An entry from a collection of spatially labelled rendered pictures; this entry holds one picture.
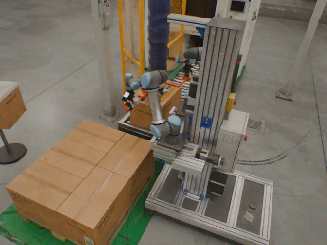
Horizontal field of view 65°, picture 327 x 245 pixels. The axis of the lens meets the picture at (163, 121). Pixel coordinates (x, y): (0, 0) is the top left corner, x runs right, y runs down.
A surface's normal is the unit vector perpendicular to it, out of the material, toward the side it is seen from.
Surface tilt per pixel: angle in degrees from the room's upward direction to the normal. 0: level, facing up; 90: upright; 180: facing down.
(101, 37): 90
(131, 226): 0
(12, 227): 0
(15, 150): 0
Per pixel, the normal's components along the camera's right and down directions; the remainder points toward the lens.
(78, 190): 0.04, -0.79
